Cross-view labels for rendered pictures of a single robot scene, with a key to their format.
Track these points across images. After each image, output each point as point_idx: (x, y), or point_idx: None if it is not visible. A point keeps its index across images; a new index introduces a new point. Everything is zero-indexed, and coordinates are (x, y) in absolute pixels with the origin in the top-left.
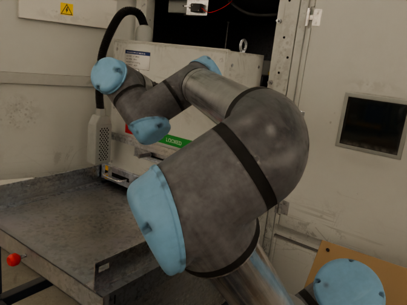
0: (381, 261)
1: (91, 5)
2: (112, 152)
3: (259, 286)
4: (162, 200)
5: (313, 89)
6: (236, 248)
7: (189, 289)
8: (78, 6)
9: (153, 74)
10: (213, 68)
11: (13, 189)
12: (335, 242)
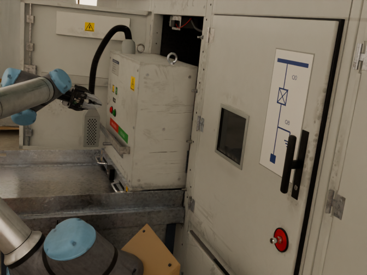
0: (164, 246)
1: (108, 22)
2: (105, 140)
3: None
4: None
5: (208, 99)
6: None
7: None
8: (98, 24)
9: (119, 79)
10: (53, 77)
11: (24, 154)
12: (212, 244)
